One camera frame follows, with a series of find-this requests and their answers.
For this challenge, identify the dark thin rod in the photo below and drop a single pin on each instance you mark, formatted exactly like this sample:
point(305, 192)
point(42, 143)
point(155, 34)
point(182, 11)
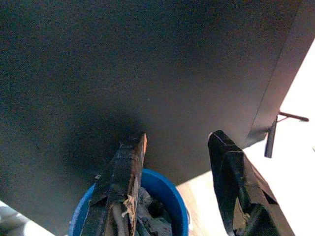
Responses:
point(270, 140)
point(292, 117)

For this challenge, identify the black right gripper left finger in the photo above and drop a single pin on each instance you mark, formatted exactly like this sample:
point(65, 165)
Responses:
point(118, 177)

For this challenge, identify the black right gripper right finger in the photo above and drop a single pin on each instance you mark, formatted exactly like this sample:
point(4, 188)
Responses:
point(233, 177)

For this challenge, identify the black wardrobe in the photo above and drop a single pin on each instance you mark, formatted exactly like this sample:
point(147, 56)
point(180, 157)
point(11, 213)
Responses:
point(147, 73)

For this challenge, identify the blue plastic bucket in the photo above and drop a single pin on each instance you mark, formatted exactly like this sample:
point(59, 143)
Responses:
point(162, 186)

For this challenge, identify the dark grey cloth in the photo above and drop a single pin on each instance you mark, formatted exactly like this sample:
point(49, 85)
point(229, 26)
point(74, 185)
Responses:
point(152, 216)

